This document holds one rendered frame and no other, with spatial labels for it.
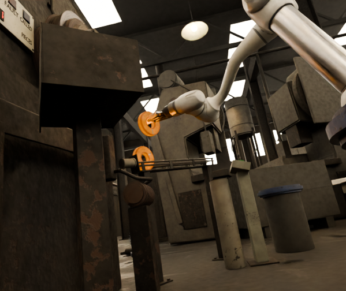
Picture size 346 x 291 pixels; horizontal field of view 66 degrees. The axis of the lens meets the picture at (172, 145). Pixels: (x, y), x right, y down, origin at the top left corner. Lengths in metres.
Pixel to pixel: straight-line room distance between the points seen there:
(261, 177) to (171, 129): 1.60
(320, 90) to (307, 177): 1.61
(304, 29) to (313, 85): 3.44
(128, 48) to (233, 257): 1.33
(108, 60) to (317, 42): 0.70
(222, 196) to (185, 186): 2.17
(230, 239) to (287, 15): 1.17
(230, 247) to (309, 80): 3.31
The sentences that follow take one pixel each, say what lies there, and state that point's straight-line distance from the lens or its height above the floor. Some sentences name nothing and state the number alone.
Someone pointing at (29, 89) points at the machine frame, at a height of 0.84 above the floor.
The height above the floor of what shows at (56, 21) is 1.19.
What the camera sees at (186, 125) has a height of 1.66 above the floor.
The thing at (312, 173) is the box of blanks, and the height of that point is 0.60.
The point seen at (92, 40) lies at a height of 0.70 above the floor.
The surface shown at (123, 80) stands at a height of 0.61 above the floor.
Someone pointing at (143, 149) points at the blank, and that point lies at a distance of 1.65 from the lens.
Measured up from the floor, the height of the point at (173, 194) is 0.68.
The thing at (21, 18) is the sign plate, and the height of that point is 1.17.
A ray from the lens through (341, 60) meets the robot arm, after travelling 1.01.
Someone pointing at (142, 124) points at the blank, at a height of 0.88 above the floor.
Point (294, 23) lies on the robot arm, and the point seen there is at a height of 0.89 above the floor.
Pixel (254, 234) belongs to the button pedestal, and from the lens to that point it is 1.72.
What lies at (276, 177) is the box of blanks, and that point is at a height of 0.61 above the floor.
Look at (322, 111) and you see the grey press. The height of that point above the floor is 1.49.
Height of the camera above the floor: 0.30
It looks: 16 degrees up
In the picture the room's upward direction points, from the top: 9 degrees counter-clockwise
